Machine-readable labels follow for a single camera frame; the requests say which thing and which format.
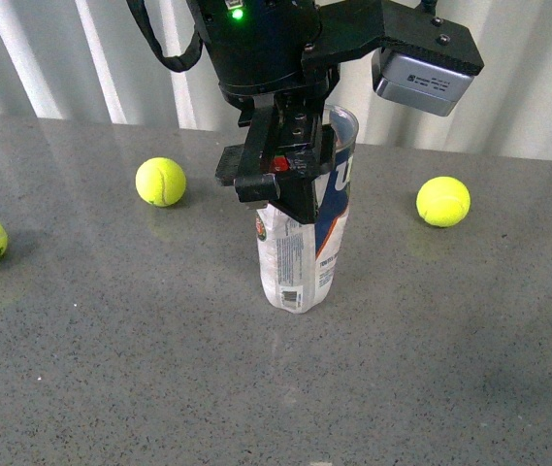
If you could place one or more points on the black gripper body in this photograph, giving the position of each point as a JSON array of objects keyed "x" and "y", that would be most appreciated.
[{"x": 256, "y": 49}]

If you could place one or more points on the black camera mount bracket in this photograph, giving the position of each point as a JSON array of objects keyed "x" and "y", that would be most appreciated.
[{"x": 352, "y": 29}]

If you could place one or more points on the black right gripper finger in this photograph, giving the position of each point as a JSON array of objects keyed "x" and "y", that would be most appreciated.
[{"x": 305, "y": 150}]

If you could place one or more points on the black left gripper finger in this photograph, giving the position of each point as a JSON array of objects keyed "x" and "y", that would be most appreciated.
[{"x": 247, "y": 167}]

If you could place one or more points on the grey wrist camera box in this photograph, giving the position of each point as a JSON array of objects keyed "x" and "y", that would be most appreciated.
[{"x": 411, "y": 82}]

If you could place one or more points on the right yellow tennis ball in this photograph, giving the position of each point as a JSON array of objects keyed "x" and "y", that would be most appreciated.
[{"x": 443, "y": 201}]

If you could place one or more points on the clear Wilson tennis ball can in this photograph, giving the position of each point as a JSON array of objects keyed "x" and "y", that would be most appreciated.
[{"x": 298, "y": 261}]

